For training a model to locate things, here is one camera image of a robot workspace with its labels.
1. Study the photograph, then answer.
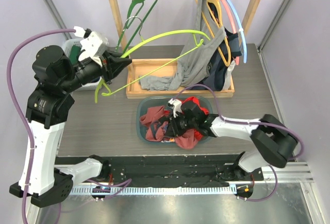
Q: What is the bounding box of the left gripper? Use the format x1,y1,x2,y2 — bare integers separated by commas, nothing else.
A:
59,49,131,93

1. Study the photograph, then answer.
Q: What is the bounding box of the maroon graphic tank top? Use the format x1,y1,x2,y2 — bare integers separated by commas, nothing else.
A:
139,106,203,150

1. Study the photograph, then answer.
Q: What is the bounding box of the red tank top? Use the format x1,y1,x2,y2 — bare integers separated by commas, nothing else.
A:
179,97,209,141

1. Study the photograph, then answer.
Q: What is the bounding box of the lime green hanger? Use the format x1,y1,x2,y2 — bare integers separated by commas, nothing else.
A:
94,29,210,103

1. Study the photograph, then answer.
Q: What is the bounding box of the green plastic hanger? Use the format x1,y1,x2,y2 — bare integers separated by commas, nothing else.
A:
115,0,158,53

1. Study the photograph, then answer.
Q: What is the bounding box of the grey tank top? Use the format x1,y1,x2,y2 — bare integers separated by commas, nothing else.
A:
139,0,226,91

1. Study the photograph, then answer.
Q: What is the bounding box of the yellow hanger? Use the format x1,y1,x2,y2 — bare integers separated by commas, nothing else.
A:
195,0,232,67

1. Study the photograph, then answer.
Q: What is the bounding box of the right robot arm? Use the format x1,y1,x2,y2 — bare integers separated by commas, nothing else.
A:
168,87,304,180

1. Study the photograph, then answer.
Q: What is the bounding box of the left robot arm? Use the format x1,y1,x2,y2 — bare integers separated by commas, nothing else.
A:
9,45,132,208

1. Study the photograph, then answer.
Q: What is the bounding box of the navy tank top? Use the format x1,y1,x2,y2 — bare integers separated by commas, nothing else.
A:
202,14,243,91

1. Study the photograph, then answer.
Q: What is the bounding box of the pink hanger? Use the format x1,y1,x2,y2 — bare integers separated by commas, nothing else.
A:
209,0,241,62

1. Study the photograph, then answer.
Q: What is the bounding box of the light blue hanger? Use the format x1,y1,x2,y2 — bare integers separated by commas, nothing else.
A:
225,0,248,63

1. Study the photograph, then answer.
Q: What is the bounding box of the wooden clothes rack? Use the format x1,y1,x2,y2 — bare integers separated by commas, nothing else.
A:
103,0,270,100

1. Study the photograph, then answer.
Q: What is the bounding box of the white plastic basket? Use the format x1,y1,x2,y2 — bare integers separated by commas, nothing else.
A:
62,38,101,91

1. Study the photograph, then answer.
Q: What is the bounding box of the green folded shirt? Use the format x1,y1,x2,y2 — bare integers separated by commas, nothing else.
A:
69,45,81,65

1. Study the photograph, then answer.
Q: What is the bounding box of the teal plastic tub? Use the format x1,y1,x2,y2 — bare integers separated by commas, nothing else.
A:
136,96,213,142

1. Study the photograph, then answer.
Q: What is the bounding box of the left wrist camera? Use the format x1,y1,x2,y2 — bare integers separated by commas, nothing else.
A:
73,26,109,67

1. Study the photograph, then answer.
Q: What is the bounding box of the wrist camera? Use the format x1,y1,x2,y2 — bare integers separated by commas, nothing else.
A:
73,26,109,67
167,98,183,118

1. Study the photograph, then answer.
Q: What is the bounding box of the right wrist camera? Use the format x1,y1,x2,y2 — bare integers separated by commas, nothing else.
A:
167,98,183,118

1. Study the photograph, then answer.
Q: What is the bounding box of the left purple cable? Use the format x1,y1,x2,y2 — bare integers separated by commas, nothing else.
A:
7,29,78,224

